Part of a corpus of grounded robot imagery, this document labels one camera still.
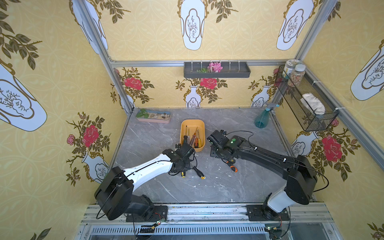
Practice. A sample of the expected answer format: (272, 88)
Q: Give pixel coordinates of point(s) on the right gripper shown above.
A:
(214, 144)

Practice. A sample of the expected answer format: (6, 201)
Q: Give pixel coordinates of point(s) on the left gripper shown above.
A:
(186, 148)

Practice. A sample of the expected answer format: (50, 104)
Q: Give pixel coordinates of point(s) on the yellow handle screwdriver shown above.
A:
(199, 141)

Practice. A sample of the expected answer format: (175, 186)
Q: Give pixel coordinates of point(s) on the red blue handle screwdriver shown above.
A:
(193, 138)

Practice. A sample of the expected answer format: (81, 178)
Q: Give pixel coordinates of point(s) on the yellow plastic storage box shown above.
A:
(194, 131)

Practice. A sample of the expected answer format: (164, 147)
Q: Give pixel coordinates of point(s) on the green black handle screwdriver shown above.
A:
(185, 140)

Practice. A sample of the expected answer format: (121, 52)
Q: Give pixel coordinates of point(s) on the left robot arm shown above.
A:
(115, 195)

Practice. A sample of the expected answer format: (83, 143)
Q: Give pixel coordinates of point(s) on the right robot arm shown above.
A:
(297, 172)

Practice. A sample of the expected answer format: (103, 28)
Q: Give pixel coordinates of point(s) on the teal spray bottle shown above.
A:
(262, 119)

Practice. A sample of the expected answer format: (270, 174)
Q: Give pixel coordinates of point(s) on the pink tray with stones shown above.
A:
(151, 116)

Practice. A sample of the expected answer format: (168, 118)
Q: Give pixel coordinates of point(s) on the pink artificial flower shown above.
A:
(215, 67)

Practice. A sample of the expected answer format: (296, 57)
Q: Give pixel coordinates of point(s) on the white cloth bundle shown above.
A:
(313, 104)

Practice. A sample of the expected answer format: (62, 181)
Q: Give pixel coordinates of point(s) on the spice jar front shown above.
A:
(297, 75)

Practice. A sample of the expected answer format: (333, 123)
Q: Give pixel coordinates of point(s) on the white lid jar back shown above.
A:
(289, 67)

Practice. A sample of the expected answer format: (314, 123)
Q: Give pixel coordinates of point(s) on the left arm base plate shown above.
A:
(156, 213)

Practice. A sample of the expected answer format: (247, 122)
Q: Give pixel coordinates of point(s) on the aluminium front rail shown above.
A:
(213, 221)

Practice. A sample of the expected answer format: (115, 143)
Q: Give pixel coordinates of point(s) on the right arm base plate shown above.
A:
(260, 213)

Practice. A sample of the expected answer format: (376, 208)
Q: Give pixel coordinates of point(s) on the grey wall shelf tray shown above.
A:
(231, 69)

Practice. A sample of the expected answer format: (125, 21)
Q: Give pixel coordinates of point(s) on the black wire basket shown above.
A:
(292, 95)

